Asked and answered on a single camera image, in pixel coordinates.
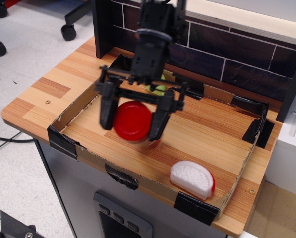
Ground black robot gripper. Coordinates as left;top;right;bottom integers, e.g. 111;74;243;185
96;28;187;141

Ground red-capped basil spice bottle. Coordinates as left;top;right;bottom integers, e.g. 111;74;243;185
113;101;161;150

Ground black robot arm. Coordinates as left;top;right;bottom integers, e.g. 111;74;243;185
95;0;188;141

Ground cardboard fence with black tape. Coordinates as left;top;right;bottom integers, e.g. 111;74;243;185
47;53;275;226

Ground green toy pear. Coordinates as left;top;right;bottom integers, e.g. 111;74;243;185
145;84;167;96

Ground white and red toy slice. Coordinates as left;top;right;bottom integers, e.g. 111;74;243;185
170;161;215;200

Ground black office chair base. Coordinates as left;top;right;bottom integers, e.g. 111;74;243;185
60;0;91;41

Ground grey cabinet control panel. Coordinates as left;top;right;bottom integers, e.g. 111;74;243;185
93;192;153;238

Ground dark brick-pattern backsplash panel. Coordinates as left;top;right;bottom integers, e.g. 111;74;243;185
91;0;296;121

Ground white side cabinet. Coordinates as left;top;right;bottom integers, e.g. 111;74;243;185
265;95;296;195

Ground black floor cable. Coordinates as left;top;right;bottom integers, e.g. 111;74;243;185
0;130;35;156

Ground black metal bracket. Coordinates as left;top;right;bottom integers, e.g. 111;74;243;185
0;210;43;238

